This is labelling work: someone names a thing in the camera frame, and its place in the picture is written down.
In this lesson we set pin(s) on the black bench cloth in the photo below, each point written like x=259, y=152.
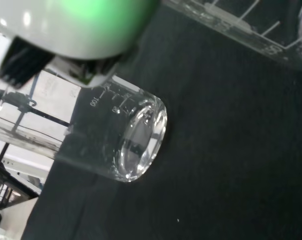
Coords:
x=215, y=150

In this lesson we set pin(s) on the black tripod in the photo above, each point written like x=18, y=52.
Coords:
x=6, y=180

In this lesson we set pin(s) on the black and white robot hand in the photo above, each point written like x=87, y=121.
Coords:
x=78, y=30

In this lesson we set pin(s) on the large clear glass beaker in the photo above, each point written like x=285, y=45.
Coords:
x=228, y=17

